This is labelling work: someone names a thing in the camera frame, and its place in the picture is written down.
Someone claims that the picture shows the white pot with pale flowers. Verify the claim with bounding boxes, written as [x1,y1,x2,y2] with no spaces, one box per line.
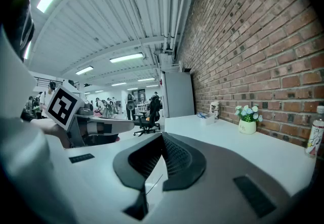
[234,105,263,135]

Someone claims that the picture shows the black office chair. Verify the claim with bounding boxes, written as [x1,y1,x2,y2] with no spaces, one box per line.
[133,96,162,137]

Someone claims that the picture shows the person's white shirt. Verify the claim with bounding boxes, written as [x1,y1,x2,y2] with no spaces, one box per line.
[0,24,76,224]

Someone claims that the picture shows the person's left forearm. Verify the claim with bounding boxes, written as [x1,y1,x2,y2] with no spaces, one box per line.
[30,118,72,149]

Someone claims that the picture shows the small white box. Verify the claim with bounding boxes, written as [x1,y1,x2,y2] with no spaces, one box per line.
[199,112,216,126]

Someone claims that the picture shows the white printed can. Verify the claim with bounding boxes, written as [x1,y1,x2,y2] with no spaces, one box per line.
[210,101,220,120]

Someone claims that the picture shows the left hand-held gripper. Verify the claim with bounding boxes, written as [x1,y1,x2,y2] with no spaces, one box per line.
[45,84,135,148]

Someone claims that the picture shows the grey metal cabinet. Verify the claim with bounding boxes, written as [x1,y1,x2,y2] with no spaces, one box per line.
[161,70,195,119]

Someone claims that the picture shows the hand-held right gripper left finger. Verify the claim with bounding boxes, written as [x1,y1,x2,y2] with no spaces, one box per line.
[54,132,163,224]

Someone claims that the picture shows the white ceiling pipes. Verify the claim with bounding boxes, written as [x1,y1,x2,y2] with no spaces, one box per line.
[161,0,192,53]

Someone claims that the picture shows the clear bottle with printed label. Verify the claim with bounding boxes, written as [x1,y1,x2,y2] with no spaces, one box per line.
[305,105,324,158]

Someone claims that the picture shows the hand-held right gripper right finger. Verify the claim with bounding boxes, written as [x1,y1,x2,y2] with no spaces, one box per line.
[151,131,292,224]

